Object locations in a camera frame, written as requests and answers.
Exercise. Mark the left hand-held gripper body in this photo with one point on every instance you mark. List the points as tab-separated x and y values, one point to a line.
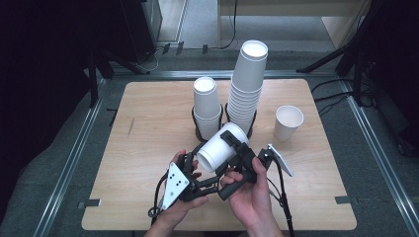
174	187

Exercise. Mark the black metal stand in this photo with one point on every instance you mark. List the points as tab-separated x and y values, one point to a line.
93	82

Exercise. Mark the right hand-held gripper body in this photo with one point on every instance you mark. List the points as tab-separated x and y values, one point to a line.
245	158

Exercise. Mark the person's left hand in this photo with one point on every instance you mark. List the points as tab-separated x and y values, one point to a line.
178	213

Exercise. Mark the black cabinet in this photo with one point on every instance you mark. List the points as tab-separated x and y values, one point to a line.
138	26

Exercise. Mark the white paper cup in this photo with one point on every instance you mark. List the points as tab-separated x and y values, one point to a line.
288	123
219	149

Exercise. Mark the short stack of white cups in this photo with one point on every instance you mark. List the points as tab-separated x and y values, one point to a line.
206	98

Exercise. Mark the black tripod stand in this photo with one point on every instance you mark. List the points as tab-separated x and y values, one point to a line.
324	59

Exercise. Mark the black tape piece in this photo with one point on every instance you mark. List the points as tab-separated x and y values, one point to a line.
166	48
179	48
205	49

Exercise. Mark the black double cup holder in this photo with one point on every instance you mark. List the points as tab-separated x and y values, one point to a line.
224	130

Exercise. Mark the tall stack of white cups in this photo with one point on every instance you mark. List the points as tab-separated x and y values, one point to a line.
248	72

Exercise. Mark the person's right hand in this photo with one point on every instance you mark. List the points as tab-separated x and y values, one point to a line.
252	200

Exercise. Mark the gray tape piece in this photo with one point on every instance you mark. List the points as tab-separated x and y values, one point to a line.
92	203
344	199

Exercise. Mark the aluminium floor rail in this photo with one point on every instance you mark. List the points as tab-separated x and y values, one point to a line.
70	164
375	144

